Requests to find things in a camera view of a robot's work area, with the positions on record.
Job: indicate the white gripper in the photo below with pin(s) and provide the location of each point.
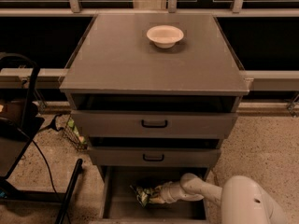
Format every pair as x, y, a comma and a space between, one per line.
168, 193

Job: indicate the green jalapeno chip bag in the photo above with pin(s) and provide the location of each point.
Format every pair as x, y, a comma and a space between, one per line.
144, 196

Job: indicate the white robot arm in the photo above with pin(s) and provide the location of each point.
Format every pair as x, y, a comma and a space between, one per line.
241, 199

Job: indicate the grey bottom drawer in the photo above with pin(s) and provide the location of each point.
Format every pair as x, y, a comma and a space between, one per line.
120, 205

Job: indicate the grey drawer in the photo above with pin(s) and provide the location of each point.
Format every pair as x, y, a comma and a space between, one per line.
129, 152
120, 205
204, 117

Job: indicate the grey middle drawer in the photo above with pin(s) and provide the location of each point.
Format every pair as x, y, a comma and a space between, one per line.
129, 152

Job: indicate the grey top drawer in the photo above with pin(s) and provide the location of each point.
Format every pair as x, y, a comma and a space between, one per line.
204, 117

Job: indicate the grey drawer cabinet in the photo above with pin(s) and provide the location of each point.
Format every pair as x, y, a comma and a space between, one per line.
117, 58

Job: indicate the black cart stand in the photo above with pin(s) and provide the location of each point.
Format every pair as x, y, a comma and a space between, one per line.
19, 124

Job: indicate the white paper bowl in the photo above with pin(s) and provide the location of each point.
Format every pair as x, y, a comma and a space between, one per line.
164, 36

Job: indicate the black middle drawer handle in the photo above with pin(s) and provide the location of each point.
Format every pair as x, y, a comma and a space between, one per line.
155, 158

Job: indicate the black drawer handle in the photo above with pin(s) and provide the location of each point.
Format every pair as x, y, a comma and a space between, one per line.
154, 124
155, 158

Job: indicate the black top drawer handle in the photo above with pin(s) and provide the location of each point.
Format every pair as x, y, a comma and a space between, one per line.
154, 124

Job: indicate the wire basket with bags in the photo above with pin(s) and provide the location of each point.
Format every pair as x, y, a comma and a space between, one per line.
72, 135

